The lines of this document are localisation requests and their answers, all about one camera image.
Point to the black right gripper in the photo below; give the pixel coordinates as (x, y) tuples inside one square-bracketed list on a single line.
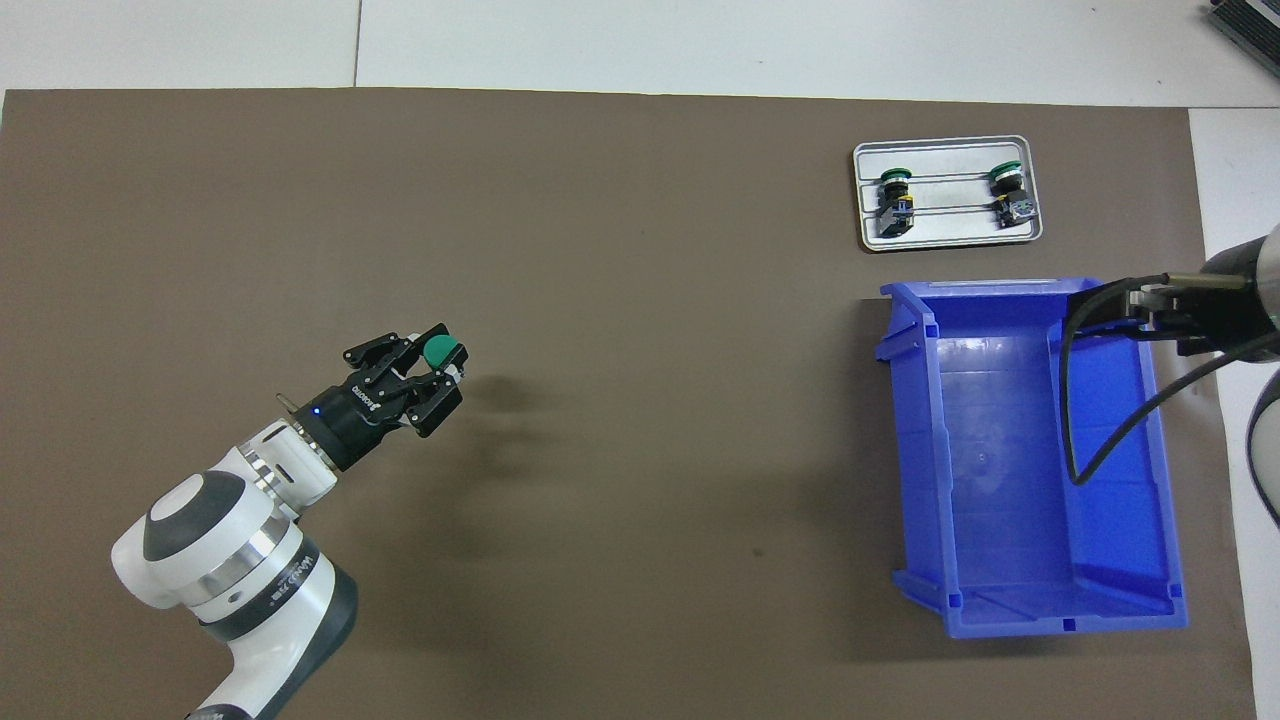
[(1225, 320)]

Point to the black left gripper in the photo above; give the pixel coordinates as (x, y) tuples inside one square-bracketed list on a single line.
[(360, 420)]

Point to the green push button switch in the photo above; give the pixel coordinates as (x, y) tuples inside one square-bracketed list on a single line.
[(895, 200), (442, 350), (1012, 195)]

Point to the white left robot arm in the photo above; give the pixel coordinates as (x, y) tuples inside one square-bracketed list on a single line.
[(230, 600)]

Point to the grey metal tray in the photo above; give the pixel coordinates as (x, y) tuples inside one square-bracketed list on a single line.
[(950, 225)]

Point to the blue plastic storage bin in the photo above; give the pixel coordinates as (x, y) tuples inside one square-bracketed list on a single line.
[(1000, 480)]

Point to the brown table mat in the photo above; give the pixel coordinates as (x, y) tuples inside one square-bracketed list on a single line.
[(600, 500)]

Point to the dark grey device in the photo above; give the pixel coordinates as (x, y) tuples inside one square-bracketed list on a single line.
[(1255, 25)]

